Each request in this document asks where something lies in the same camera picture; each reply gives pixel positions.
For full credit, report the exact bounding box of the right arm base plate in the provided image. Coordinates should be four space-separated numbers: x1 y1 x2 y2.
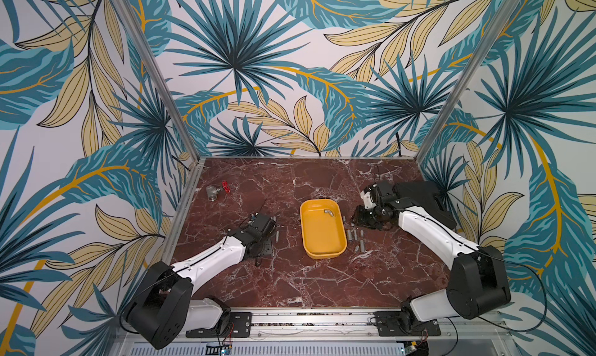
369 310 441 338

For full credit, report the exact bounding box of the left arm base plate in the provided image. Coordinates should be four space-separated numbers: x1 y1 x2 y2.
186 312 252 340

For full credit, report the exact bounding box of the black plastic tool case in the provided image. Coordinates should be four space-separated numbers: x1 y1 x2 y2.
393 181 456 230

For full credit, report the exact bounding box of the aluminium front rail frame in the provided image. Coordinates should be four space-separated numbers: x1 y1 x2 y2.
106 306 520 356

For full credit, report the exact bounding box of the metal valve red handle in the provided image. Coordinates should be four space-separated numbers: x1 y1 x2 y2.
205 181 231 202

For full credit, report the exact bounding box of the yellow plastic storage tray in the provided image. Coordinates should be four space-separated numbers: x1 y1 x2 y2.
300 199 348 260

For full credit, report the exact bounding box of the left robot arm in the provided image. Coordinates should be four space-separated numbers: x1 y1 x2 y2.
119 213 277 350

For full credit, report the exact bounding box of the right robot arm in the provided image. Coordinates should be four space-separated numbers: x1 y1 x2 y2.
351 181 511 328

